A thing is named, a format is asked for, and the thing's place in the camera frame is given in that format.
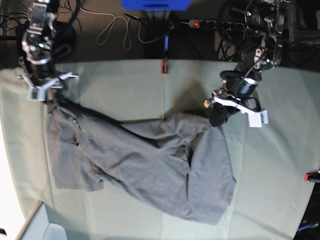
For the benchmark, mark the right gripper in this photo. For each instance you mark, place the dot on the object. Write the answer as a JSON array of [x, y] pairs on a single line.
[[51, 82]]

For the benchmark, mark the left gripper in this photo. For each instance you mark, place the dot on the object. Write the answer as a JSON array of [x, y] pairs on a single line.
[[223, 105]]

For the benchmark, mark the grey t-shirt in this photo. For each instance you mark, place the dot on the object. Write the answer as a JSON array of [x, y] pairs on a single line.
[[180, 165]]

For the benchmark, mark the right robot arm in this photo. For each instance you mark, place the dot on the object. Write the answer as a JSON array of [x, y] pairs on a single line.
[[46, 41]]

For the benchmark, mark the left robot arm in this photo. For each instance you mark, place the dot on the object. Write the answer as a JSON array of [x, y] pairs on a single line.
[[260, 49]]

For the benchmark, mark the red black clamp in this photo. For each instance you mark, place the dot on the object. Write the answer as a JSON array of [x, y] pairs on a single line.
[[164, 67]]

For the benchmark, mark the white power strip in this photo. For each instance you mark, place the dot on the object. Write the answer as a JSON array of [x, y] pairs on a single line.
[[212, 25]]

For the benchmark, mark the red clamp right edge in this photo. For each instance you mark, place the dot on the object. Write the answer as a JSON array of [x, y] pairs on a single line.
[[313, 177]]

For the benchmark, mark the blue plastic crate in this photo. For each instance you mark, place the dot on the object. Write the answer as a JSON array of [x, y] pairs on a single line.
[[143, 5]]

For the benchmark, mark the white plastic bin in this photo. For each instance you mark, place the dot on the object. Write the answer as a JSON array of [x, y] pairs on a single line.
[[38, 226]]

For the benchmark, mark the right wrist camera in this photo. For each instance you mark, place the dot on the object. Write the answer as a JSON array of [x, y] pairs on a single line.
[[36, 94]]

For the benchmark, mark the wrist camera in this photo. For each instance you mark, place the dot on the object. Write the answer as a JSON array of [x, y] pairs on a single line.
[[258, 119], [36, 94]]

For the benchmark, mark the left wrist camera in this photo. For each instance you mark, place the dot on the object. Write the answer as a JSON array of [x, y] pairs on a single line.
[[258, 119]]

